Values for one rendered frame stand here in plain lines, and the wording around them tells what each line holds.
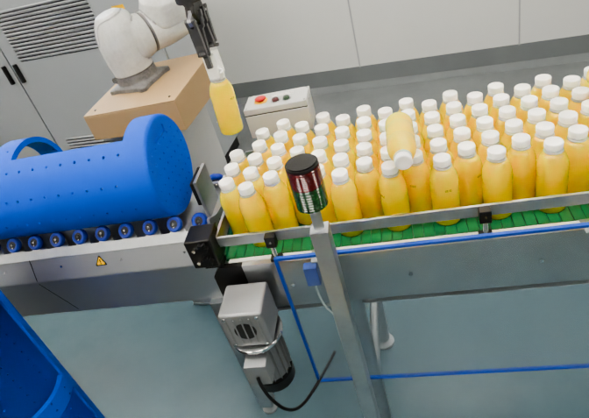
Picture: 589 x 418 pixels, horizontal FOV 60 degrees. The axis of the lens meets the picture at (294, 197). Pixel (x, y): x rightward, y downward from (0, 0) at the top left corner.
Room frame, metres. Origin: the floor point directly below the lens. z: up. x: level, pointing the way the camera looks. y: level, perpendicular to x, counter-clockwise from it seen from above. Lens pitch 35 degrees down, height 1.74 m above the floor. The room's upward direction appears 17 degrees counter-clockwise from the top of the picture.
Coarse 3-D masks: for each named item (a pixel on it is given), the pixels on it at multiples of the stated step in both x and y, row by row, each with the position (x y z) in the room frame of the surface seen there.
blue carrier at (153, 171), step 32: (128, 128) 1.27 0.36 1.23; (160, 128) 1.31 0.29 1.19; (0, 160) 1.34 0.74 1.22; (32, 160) 1.29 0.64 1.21; (64, 160) 1.25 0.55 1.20; (96, 160) 1.22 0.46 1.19; (128, 160) 1.18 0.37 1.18; (160, 160) 1.23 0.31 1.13; (0, 192) 1.27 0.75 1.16; (32, 192) 1.24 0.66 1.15; (64, 192) 1.21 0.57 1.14; (96, 192) 1.18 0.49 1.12; (128, 192) 1.16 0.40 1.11; (160, 192) 1.17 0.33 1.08; (0, 224) 1.27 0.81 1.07; (32, 224) 1.25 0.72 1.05; (64, 224) 1.24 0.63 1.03; (96, 224) 1.23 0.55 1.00
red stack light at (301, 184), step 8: (320, 168) 0.80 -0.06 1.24; (288, 176) 0.80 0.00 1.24; (296, 176) 0.78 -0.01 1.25; (304, 176) 0.78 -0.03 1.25; (312, 176) 0.78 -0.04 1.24; (320, 176) 0.79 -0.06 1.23; (296, 184) 0.78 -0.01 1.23; (304, 184) 0.78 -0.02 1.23; (312, 184) 0.78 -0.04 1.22; (320, 184) 0.79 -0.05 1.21; (296, 192) 0.79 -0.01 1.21; (304, 192) 0.78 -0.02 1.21
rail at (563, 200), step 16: (464, 208) 0.88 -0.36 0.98; (496, 208) 0.86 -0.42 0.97; (512, 208) 0.85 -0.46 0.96; (528, 208) 0.84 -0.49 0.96; (544, 208) 0.83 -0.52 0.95; (336, 224) 0.95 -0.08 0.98; (352, 224) 0.94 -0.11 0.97; (368, 224) 0.93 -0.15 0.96; (384, 224) 0.92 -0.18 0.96; (400, 224) 0.91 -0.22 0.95; (224, 240) 1.03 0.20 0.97; (240, 240) 1.02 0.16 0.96; (256, 240) 1.01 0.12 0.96
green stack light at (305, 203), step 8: (312, 192) 0.78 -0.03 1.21; (320, 192) 0.78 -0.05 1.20; (296, 200) 0.79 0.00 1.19; (304, 200) 0.78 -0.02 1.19; (312, 200) 0.78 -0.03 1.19; (320, 200) 0.78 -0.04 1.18; (328, 200) 0.80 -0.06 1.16; (304, 208) 0.78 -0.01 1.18; (312, 208) 0.78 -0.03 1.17; (320, 208) 0.78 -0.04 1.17
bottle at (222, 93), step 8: (224, 80) 1.31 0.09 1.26; (216, 88) 1.30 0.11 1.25; (224, 88) 1.30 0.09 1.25; (232, 88) 1.32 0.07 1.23; (216, 96) 1.30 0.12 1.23; (224, 96) 1.29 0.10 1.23; (232, 96) 1.31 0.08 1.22; (216, 104) 1.30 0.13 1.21; (224, 104) 1.29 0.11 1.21; (232, 104) 1.30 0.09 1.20; (216, 112) 1.31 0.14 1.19; (224, 112) 1.30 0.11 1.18; (232, 112) 1.30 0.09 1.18; (224, 120) 1.30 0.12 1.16; (232, 120) 1.30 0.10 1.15; (240, 120) 1.32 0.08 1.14; (224, 128) 1.30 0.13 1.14; (232, 128) 1.30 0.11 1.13; (240, 128) 1.31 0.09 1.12
